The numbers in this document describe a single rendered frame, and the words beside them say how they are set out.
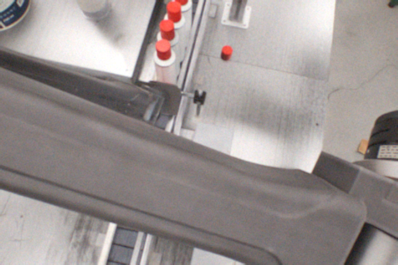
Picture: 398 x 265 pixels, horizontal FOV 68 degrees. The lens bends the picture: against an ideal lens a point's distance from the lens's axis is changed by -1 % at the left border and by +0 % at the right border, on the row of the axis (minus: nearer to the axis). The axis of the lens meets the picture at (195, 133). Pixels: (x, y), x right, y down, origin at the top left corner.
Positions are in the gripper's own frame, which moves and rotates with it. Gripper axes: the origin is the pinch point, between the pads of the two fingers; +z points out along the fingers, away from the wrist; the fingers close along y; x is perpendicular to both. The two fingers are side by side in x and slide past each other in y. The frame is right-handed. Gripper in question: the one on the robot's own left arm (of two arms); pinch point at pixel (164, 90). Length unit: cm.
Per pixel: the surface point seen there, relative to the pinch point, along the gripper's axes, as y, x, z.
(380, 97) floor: -116, 5, 112
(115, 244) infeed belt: 3.3, 34.5, -19.8
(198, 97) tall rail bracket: -9.0, -0.8, -3.7
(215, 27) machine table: -9.4, -17.2, 26.4
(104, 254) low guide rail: 4.5, 34.1, -23.9
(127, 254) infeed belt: 0.1, 35.8, -20.8
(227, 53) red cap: -14.7, -10.8, 17.2
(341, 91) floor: -92, 6, 112
